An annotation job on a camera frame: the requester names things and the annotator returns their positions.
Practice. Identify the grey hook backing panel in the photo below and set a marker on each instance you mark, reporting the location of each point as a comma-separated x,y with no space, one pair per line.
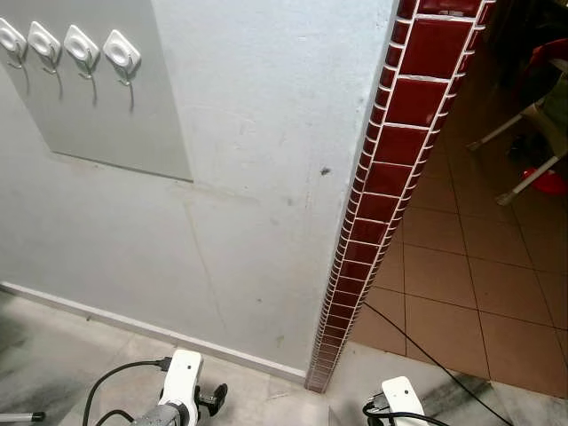
115,124

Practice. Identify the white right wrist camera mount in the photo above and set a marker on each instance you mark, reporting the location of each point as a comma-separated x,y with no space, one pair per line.
404,395

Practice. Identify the red tiled wall edge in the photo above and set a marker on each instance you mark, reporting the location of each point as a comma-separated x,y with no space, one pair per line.
399,146

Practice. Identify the red cloth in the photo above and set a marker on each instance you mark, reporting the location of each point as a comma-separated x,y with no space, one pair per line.
543,60

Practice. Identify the white square wall hook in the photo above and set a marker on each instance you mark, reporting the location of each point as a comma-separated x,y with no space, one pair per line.
122,52
9,38
82,46
43,41

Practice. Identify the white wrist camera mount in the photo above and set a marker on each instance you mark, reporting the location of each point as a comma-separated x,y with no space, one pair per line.
404,395
182,377

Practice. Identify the white metal chair frame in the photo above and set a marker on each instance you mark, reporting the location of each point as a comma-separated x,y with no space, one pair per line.
531,180

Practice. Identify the red plastic basin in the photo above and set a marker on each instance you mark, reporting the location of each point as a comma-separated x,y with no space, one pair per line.
552,184

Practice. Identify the grey metal rod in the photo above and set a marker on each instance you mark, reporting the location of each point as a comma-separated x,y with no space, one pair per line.
18,416

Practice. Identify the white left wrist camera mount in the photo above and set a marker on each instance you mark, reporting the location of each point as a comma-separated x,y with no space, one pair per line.
182,377

